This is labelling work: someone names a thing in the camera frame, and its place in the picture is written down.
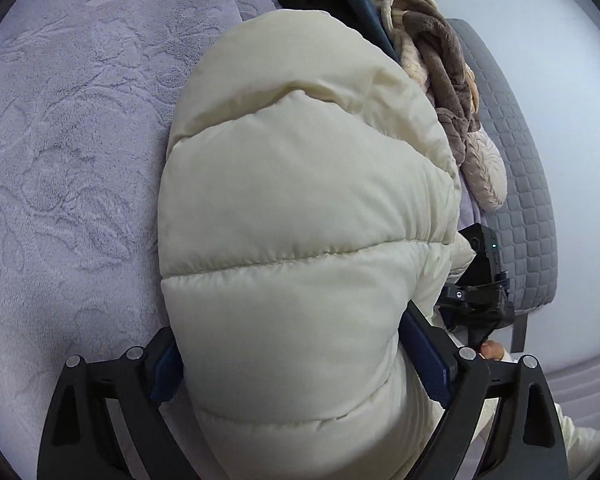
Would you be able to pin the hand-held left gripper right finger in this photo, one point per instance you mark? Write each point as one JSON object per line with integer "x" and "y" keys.
{"x": 430, "y": 360}

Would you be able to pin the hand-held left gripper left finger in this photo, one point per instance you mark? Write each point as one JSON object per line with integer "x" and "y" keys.
{"x": 161, "y": 370}

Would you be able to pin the cream puffer jacket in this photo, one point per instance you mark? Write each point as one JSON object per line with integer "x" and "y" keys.
{"x": 300, "y": 210}

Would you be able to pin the person's right hand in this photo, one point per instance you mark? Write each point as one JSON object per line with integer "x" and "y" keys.
{"x": 491, "y": 350}

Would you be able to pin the beige quilted garment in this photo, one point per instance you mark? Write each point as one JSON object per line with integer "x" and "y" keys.
{"x": 485, "y": 175}

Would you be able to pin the grey quilted headboard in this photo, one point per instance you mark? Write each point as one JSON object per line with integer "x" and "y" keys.
{"x": 520, "y": 160}

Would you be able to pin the brown fleece garment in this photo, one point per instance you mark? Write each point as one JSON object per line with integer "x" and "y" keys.
{"x": 445, "y": 75}

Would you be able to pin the purple fleece blanket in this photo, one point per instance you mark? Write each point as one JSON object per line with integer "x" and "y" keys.
{"x": 80, "y": 160}

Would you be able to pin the cream fleece garment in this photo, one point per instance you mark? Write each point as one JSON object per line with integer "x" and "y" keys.
{"x": 415, "y": 60}

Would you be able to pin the blue jeans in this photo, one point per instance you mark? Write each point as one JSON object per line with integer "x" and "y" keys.
{"x": 365, "y": 10}

